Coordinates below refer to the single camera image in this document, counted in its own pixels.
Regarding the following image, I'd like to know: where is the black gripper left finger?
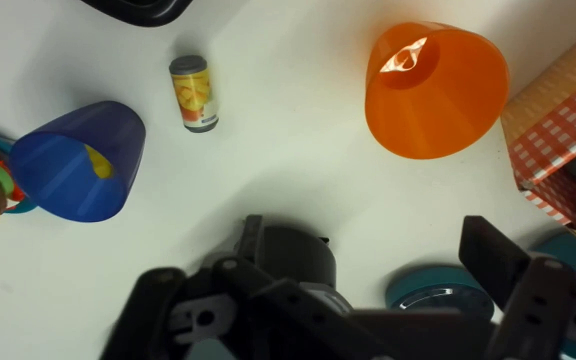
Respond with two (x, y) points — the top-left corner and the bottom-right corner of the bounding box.
(237, 214), (267, 266)

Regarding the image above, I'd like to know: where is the teal frying pan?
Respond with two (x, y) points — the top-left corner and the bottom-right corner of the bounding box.
(384, 264), (499, 329)

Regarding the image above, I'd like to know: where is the red checkered cardboard basket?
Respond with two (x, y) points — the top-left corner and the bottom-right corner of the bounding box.
(501, 16), (576, 229)

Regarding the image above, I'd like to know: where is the yellow toy potato chip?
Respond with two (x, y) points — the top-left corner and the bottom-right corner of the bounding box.
(84, 144), (119, 181)

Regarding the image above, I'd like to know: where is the black ribbed plastic tray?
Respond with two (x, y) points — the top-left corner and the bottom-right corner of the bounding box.
(81, 0), (194, 30)

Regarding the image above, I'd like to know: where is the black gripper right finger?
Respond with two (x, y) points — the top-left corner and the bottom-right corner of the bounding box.
(459, 214), (535, 311)

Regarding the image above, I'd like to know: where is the blue plastic cup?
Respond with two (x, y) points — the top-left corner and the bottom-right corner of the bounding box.
(8, 97), (148, 224)

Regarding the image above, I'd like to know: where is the teal toy pot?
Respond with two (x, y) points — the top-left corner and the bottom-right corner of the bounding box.
(532, 227), (576, 360)

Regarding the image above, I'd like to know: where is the orange plastic cup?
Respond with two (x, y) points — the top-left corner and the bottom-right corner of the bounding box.
(364, 20), (513, 162)

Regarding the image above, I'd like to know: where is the small toy food can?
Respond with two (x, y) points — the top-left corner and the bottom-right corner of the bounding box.
(169, 53), (222, 133)

